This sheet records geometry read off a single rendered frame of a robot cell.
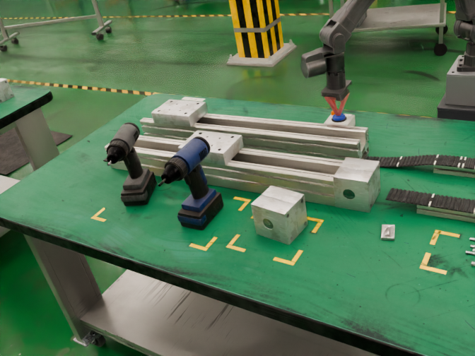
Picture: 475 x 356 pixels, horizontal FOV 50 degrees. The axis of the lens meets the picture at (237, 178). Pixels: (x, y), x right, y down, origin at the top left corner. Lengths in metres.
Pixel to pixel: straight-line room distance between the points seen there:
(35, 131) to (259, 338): 1.61
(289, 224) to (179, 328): 0.81
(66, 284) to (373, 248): 1.19
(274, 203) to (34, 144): 1.79
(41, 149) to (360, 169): 1.90
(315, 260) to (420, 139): 0.61
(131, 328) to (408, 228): 1.11
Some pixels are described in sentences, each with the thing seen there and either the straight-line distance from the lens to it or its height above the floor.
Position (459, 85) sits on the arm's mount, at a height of 0.85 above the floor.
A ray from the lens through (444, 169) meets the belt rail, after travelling 1.48.
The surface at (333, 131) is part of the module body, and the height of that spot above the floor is 0.86.
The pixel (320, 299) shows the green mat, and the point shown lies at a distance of 1.12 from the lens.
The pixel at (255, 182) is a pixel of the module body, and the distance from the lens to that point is 1.45.
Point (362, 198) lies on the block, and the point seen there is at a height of 0.82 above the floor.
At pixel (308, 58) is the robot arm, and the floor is 1.07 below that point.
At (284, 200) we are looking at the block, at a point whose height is 0.87.
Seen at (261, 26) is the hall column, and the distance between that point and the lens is 4.62.
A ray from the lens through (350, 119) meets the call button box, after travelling 1.66.
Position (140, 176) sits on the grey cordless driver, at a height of 0.85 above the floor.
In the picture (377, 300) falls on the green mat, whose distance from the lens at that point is 1.11.
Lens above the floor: 1.59
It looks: 32 degrees down
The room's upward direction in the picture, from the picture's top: 12 degrees counter-clockwise
